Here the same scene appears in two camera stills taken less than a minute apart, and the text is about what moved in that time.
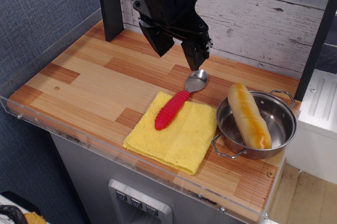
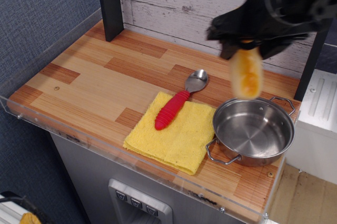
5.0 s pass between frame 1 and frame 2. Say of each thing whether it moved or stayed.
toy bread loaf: moved
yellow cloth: stayed
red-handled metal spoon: stayed
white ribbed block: stayed
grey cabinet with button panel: stayed
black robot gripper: moved
